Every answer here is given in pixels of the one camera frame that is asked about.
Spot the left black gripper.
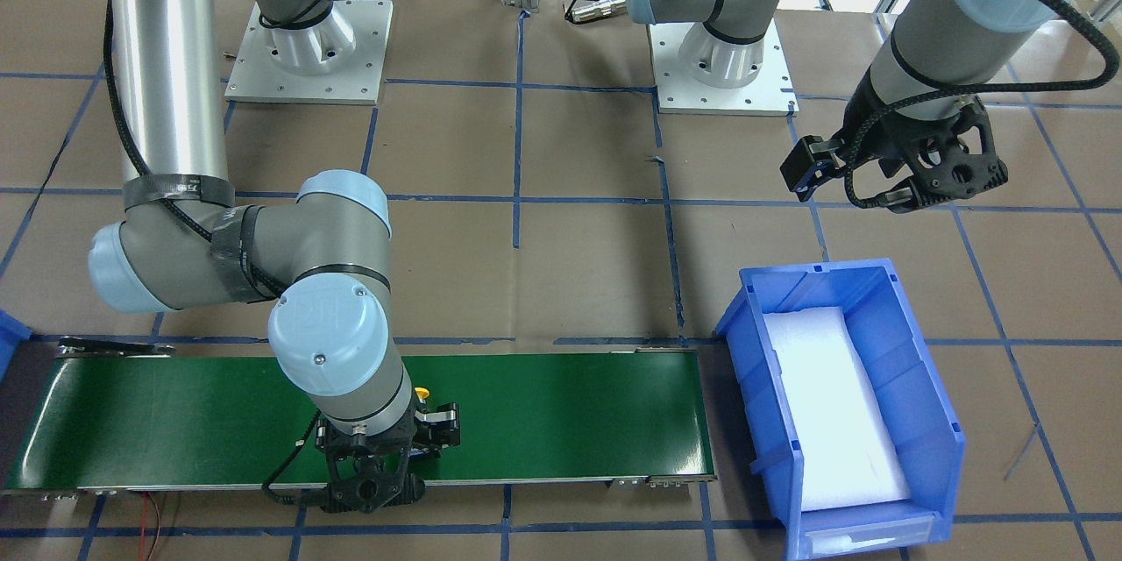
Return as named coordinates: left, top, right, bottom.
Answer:
left=780, top=96, right=921, bottom=212

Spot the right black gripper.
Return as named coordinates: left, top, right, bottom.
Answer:
left=314, top=402, right=461, bottom=470

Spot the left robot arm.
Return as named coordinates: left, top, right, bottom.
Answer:
left=626, top=0, right=1119, bottom=213

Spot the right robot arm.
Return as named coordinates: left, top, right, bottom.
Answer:
left=88, top=0, right=460, bottom=465

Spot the green conveyor belt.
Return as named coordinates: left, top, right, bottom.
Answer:
left=3, top=351, right=716, bottom=506

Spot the blue bin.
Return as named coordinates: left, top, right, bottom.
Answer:
left=0, top=309, right=33, bottom=380
left=714, top=259, right=966, bottom=560

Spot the white foam pad bin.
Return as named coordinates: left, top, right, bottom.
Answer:
left=764, top=307, right=913, bottom=512

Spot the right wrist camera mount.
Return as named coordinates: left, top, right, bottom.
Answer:
left=316, top=448, right=426, bottom=514

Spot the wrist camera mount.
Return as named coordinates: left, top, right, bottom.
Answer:
left=895, top=99, right=1009, bottom=209
left=316, top=448, right=426, bottom=514

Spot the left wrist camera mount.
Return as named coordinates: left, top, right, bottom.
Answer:
left=895, top=99, right=1009, bottom=209

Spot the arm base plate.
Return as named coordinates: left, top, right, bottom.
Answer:
left=649, top=22, right=800, bottom=117
left=226, top=0, right=394, bottom=105

